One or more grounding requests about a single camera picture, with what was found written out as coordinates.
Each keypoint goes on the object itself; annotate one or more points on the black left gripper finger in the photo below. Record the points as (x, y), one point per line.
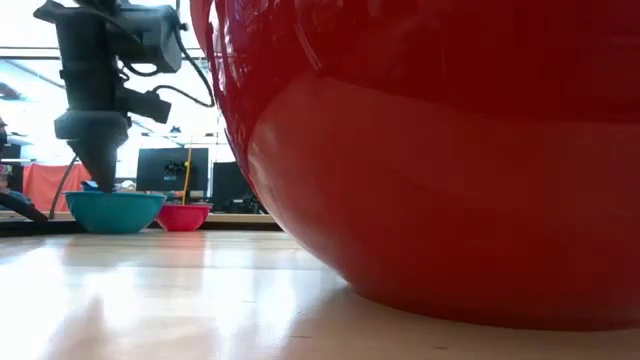
(102, 160)

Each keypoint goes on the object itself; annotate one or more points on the teal bowl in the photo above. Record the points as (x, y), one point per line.
(115, 212)

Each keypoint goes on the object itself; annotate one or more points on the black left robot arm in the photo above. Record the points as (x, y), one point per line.
(150, 40)

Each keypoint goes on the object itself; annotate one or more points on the black computer monitor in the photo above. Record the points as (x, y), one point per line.
(160, 170)
(230, 185)

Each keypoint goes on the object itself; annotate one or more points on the orange cloth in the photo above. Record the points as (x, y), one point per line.
(42, 185)

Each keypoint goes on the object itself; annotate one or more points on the yellow stick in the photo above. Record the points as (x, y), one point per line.
(187, 175)

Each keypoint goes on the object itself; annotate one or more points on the small pink bowl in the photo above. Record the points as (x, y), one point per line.
(183, 217)

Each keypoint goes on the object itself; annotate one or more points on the large red bowl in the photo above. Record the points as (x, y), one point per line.
(440, 175)

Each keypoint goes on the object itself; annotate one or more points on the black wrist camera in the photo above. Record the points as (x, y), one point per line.
(147, 106)

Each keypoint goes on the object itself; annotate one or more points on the black aluminium table frame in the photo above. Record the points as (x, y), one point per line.
(240, 226)

